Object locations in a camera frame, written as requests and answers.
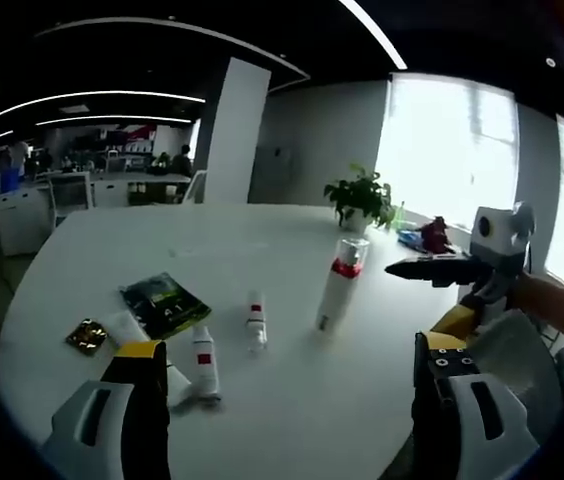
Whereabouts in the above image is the potted green plant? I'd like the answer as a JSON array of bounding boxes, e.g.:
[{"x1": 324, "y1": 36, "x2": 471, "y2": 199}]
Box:
[{"x1": 323, "y1": 162, "x2": 398, "y2": 234}]

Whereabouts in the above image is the green skincare sachet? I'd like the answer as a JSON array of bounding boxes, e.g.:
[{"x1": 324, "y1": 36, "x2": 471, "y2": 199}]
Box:
[{"x1": 119, "y1": 272, "x2": 213, "y2": 342}]

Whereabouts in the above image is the small white skincare bottle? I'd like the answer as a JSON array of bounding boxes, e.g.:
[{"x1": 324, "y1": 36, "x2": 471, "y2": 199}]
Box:
[
  {"x1": 245, "y1": 289, "x2": 270, "y2": 354},
  {"x1": 190, "y1": 324, "x2": 223, "y2": 402}
]

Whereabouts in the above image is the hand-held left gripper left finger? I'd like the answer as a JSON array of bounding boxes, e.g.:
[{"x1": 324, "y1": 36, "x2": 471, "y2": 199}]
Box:
[{"x1": 41, "y1": 339, "x2": 171, "y2": 480}]

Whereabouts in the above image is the white cabinet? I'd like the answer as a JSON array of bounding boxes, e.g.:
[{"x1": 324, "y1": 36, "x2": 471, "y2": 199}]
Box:
[{"x1": 0, "y1": 189, "x2": 59, "y2": 257}]

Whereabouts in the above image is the red collar pump skincare bottle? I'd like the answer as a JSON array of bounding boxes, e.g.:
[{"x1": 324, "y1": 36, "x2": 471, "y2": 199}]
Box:
[{"x1": 314, "y1": 237, "x2": 371, "y2": 335}]

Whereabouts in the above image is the blue packet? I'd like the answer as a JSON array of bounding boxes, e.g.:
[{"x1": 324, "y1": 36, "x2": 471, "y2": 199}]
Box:
[{"x1": 395, "y1": 227, "x2": 426, "y2": 249}]

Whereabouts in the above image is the grey mesh office chair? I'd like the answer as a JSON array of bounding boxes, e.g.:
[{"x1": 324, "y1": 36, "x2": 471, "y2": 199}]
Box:
[{"x1": 466, "y1": 308, "x2": 563, "y2": 451}]

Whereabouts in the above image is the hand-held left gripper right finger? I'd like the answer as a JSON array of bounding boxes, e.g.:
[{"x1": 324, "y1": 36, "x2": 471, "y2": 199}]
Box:
[{"x1": 410, "y1": 332, "x2": 541, "y2": 480}]

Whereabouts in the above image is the white skincare tube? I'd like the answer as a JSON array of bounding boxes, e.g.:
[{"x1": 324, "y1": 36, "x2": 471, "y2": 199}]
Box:
[{"x1": 110, "y1": 308, "x2": 194, "y2": 407}]

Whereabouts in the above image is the gold skincare sachet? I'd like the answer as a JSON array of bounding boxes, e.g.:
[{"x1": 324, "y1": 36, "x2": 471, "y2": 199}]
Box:
[{"x1": 65, "y1": 316, "x2": 113, "y2": 358}]

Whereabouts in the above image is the white chair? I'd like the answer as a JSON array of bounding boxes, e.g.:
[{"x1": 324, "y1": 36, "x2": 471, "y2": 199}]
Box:
[{"x1": 181, "y1": 169, "x2": 209, "y2": 204}]

